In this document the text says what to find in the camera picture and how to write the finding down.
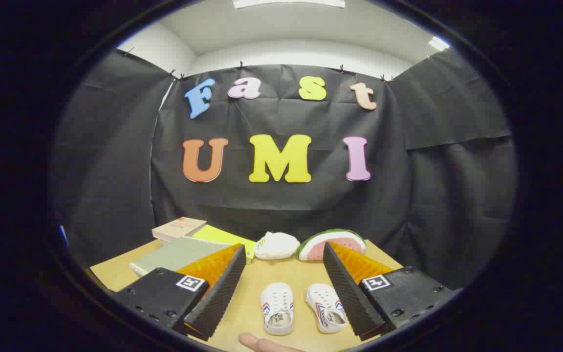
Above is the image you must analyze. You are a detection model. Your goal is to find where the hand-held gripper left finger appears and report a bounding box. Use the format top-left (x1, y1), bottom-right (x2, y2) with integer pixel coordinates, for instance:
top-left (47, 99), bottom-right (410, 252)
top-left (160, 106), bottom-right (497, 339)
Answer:
top-left (114, 243), bottom-right (247, 342)

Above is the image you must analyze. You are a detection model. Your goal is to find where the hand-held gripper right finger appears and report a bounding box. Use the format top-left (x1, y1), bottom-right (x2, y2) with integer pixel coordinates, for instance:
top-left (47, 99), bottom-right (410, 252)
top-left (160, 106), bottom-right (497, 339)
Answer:
top-left (323, 242), bottom-right (454, 342)

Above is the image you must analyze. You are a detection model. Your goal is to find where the white canvas shoe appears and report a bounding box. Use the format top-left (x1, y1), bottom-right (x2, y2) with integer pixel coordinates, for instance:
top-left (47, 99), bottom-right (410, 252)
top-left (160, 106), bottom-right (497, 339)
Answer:
top-left (305, 283), bottom-right (348, 334)
top-left (260, 282), bottom-right (295, 336)

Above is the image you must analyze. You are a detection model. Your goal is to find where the cream fabric storage box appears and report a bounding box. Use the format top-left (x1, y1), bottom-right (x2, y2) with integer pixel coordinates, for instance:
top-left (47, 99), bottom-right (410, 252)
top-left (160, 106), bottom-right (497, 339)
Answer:
top-left (130, 237), bottom-right (234, 277)

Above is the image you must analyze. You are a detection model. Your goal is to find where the watermelon slice plush toy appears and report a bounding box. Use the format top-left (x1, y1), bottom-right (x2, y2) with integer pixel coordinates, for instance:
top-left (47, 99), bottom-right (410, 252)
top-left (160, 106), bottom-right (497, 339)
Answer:
top-left (297, 229), bottom-right (367, 262)

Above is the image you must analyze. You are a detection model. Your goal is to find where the yellow book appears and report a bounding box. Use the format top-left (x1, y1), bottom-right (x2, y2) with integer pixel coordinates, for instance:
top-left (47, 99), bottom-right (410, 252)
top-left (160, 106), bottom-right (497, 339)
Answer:
top-left (191, 224), bottom-right (258, 264)

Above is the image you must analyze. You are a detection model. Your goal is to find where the white plush toy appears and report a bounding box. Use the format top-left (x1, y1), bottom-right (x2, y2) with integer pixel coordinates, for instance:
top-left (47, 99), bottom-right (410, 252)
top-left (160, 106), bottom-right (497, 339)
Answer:
top-left (254, 231), bottom-right (301, 260)

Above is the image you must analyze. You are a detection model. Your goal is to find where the beige book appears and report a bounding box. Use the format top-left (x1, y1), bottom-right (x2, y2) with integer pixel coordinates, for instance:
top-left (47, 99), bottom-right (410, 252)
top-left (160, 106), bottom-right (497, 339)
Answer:
top-left (152, 217), bottom-right (208, 243)

